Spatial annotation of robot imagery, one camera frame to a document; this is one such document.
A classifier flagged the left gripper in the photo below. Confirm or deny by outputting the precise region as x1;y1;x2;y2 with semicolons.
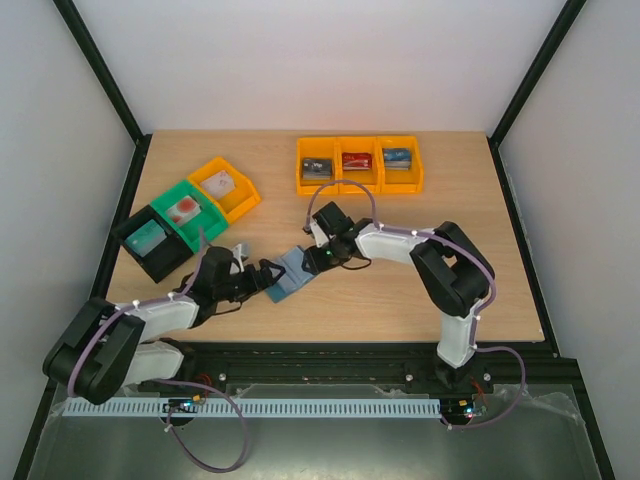
215;259;286;302

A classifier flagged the blue leather card holder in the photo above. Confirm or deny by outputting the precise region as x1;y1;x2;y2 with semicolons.
265;246;315;303

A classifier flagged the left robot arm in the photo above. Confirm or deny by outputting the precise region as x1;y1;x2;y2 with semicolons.
42;246;286;405

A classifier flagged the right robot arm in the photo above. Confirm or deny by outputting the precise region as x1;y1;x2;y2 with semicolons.
303;202;496;392

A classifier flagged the black card stack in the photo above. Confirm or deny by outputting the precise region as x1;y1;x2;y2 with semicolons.
301;157;333;181

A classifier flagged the yellow bin with black cards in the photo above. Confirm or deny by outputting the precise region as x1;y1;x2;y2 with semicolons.
295;136;342;196

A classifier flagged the yellow bin with red cards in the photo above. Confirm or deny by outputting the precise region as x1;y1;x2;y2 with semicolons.
337;136;383;193

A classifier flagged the white card stack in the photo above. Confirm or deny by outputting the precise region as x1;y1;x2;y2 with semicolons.
200;170;236;200

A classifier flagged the red dotted card stack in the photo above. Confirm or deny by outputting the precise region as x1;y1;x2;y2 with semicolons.
165;195;201;227

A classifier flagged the yellow bin with blue cards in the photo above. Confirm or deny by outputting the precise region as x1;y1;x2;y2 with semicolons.
378;135;424;194

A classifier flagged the blue card stack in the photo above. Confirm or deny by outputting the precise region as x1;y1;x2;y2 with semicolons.
382;147;413;171

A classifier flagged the teal card stack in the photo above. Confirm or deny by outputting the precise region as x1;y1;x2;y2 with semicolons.
125;220;166;257

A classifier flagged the yellow bin left group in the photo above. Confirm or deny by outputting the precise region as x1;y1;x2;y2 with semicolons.
187;157;261;224

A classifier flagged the green storage bin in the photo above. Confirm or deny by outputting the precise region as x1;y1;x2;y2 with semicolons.
150;180;229;253

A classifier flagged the black storage bin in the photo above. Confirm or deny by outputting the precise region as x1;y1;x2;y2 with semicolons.
111;205;194;283

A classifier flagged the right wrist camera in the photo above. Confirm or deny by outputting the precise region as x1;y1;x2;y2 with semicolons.
303;215;330;248

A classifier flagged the grey slotted cable duct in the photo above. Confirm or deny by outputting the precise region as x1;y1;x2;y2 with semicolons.
62;397;441;419

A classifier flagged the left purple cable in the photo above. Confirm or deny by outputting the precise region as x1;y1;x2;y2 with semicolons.
66;225;250;472

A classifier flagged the purple cable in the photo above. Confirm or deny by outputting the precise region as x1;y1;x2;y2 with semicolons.
66;225;250;472
304;179;527;432

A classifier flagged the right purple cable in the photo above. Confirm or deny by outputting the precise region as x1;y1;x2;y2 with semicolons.
304;179;527;432

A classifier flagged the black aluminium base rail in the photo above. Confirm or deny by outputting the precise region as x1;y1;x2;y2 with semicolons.
130;342;583;397

